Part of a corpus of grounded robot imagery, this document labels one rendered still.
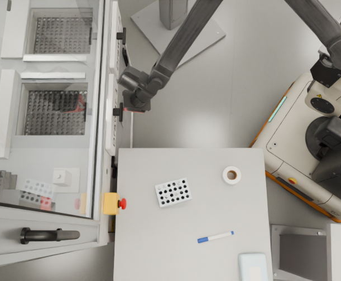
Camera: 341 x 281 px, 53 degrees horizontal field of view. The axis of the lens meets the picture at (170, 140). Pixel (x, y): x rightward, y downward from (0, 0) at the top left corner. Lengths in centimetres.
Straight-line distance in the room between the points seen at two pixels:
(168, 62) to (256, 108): 132
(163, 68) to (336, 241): 91
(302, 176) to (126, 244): 105
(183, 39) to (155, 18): 149
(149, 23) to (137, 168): 135
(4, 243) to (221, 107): 187
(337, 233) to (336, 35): 76
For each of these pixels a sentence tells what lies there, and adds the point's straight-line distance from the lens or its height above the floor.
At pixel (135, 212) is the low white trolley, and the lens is 133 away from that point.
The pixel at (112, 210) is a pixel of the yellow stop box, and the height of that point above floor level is 91.
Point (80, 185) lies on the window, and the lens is 96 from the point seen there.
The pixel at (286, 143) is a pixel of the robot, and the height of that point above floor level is 28.
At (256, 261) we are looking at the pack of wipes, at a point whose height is 80.
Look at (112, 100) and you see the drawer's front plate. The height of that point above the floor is 93.
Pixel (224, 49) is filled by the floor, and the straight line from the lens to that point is 243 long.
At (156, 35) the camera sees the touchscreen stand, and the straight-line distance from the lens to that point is 242.
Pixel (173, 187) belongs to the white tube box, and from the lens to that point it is 130.
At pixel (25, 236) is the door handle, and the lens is 59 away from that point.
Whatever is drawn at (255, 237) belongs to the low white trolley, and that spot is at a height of 76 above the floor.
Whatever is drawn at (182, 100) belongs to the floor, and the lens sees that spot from 224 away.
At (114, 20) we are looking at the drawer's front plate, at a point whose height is 93.
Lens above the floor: 208
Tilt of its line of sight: 75 degrees down
